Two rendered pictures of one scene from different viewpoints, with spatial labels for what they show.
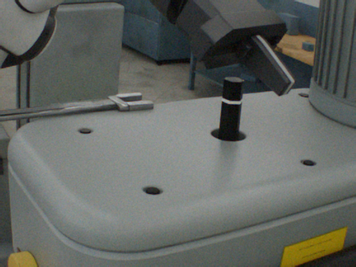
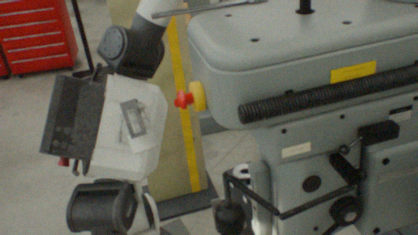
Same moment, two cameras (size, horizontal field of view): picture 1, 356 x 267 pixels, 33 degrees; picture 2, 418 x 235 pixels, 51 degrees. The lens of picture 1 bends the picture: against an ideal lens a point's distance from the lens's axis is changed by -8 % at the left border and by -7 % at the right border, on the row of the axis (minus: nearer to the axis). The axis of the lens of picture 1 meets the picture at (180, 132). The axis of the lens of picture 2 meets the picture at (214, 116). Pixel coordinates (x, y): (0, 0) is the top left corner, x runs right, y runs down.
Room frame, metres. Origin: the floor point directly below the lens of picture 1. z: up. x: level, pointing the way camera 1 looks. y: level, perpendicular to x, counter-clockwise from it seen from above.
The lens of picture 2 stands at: (-0.20, -0.14, 2.18)
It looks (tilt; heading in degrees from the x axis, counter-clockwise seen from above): 31 degrees down; 19
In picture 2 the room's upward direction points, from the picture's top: 6 degrees counter-clockwise
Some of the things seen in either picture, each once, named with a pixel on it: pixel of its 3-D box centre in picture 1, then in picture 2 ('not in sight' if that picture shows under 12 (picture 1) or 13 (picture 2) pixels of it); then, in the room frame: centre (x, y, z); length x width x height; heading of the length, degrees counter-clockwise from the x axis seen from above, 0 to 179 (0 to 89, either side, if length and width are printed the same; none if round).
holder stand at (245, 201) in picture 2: not in sight; (253, 198); (1.02, 0.18, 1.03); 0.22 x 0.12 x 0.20; 43
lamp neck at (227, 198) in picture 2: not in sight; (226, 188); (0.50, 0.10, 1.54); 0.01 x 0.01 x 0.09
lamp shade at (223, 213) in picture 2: not in sight; (229, 215); (0.50, 0.10, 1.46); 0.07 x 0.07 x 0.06
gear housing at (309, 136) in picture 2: not in sight; (321, 101); (0.66, -0.09, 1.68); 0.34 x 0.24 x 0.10; 122
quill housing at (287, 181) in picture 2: not in sight; (304, 180); (0.63, -0.05, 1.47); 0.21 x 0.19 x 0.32; 32
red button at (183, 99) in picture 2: not in sight; (185, 98); (0.50, 0.16, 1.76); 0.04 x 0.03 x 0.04; 32
